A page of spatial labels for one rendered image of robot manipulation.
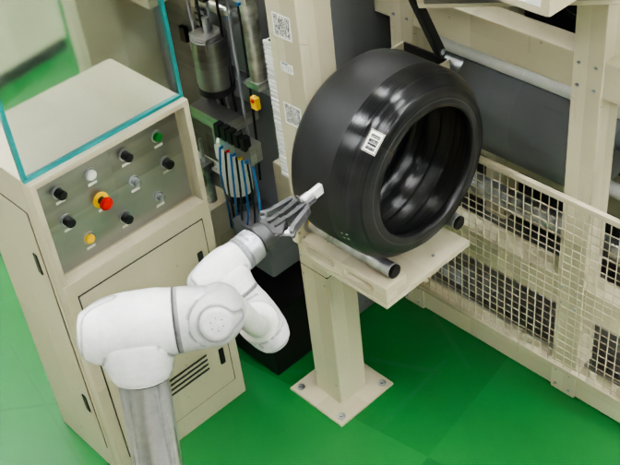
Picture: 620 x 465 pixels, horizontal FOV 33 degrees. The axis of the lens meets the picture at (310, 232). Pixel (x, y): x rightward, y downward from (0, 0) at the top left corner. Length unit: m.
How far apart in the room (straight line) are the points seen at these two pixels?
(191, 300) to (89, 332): 0.20
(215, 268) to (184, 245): 0.79
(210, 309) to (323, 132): 0.90
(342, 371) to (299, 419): 0.25
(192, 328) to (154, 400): 0.19
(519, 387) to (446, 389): 0.26
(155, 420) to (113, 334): 0.21
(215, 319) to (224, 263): 0.61
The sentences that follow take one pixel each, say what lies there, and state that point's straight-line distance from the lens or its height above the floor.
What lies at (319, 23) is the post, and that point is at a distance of 2.93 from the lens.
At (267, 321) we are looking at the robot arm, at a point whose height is 1.16.
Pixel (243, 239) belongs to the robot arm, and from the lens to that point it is 2.62.
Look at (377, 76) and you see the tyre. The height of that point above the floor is 1.45.
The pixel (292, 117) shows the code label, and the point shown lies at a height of 1.21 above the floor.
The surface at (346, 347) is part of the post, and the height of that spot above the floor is 0.26.
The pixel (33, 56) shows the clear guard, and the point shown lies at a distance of 2.82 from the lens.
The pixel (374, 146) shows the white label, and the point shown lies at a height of 1.35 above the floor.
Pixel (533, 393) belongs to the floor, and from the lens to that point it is 3.87.
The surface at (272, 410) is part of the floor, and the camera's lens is 3.86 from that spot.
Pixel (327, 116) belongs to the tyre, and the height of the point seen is 1.38.
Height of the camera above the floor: 2.89
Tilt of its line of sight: 39 degrees down
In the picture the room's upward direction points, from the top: 7 degrees counter-clockwise
